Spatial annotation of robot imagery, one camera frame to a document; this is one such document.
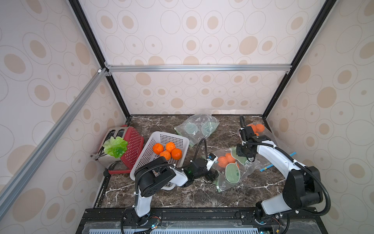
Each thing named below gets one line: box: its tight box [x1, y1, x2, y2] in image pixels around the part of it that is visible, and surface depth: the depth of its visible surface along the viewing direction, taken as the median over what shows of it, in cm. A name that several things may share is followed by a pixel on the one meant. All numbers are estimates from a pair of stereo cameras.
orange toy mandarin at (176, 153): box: [170, 148, 183, 160], surface depth 92 cm
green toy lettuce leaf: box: [103, 136, 129, 159], surface depth 80 cm
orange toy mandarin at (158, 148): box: [152, 142, 164, 155], surface depth 95 cm
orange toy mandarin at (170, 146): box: [166, 141, 176, 154], surface depth 96 cm
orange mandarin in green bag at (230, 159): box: [225, 153, 236, 164], surface depth 91 cm
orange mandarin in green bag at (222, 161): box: [217, 156, 229, 168], surface depth 91 cm
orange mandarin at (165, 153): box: [159, 150, 171, 161], surface depth 93 cm
